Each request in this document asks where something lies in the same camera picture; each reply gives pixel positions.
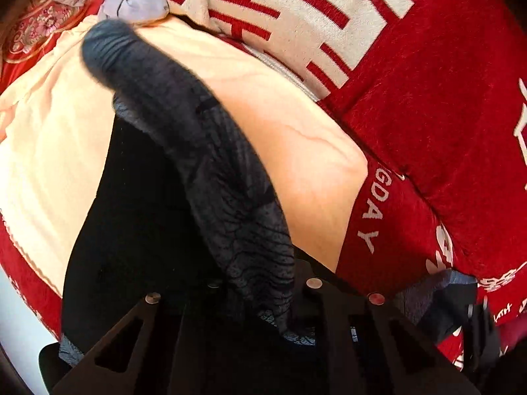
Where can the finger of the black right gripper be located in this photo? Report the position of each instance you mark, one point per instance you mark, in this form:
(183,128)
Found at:
(481,340)

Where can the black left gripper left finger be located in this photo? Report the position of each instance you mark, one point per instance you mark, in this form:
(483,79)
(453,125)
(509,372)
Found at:
(146,352)

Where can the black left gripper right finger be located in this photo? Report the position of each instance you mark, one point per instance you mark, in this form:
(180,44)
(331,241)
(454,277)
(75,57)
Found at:
(358,347)

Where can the black pants with patterned lining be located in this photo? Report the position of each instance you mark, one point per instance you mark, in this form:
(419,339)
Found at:
(211,188)

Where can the cream white cloth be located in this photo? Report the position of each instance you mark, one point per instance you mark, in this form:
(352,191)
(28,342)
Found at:
(56,123)

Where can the red embroidered pillow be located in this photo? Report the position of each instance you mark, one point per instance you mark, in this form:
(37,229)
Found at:
(40,23)

